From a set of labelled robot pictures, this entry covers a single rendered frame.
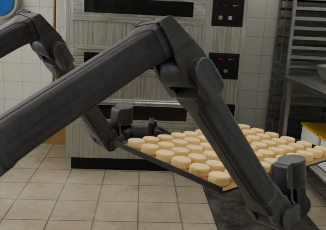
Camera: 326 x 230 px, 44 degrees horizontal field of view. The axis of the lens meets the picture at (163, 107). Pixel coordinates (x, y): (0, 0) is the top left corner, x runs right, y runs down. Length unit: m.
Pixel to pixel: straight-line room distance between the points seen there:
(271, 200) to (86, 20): 2.75
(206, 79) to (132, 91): 2.82
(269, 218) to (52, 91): 0.51
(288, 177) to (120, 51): 0.47
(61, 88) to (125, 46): 0.11
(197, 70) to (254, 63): 3.98
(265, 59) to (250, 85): 0.33
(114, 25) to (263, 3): 1.84
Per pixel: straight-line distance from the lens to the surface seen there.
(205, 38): 3.42
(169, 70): 0.65
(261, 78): 4.63
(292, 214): 0.88
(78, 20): 3.42
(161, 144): 1.14
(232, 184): 0.97
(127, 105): 1.29
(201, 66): 0.62
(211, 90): 0.64
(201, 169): 0.97
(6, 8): 4.46
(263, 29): 4.58
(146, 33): 0.59
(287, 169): 0.87
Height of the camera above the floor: 1.37
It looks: 13 degrees down
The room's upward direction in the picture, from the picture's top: 3 degrees clockwise
